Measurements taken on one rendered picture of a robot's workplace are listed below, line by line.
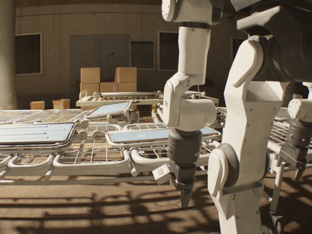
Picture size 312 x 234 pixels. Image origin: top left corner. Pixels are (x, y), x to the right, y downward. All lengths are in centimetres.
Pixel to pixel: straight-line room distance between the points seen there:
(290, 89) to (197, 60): 675
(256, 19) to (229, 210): 57
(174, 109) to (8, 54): 534
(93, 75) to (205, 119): 433
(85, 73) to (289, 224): 430
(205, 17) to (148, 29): 703
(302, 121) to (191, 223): 96
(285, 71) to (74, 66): 699
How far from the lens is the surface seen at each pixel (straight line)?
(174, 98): 50
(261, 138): 70
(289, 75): 54
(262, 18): 58
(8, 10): 590
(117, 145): 124
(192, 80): 51
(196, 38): 50
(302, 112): 77
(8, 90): 565
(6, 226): 164
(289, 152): 87
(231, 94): 65
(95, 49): 728
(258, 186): 82
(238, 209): 76
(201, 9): 51
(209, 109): 55
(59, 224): 154
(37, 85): 762
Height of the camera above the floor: 88
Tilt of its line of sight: 10 degrees down
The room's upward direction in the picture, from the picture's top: straight up
